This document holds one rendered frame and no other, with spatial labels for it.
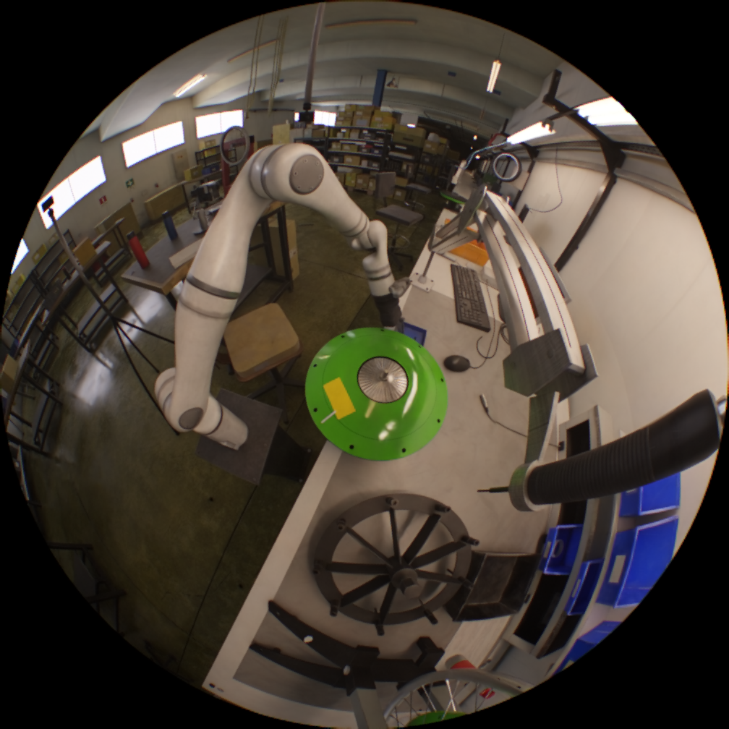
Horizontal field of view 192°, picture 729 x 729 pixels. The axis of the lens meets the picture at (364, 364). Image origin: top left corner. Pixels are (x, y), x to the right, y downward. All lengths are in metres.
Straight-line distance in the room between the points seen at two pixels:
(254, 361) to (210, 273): 0.79
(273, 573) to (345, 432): 0.43
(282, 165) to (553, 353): 0.34
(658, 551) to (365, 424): 0.93
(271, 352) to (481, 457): 0.95
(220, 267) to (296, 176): 0.15
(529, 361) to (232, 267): 0.36
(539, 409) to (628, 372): 0.87
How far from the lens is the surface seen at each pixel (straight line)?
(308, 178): 0.32
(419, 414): 0.43
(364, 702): 0.62
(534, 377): 0.22
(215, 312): 0.32
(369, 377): 0.43
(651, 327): 1.11
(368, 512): 0.50
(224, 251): 0.32
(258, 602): 0.70
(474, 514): 0.68
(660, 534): 0.89
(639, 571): 0.91
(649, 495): 0.90
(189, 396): 0.39
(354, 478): 0.56
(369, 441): 0.40
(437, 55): 5.77
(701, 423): 0.16
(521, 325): 0.28
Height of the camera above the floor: 1.47
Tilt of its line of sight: 59 degrees down
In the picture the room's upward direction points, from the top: 13 degrees clockwise
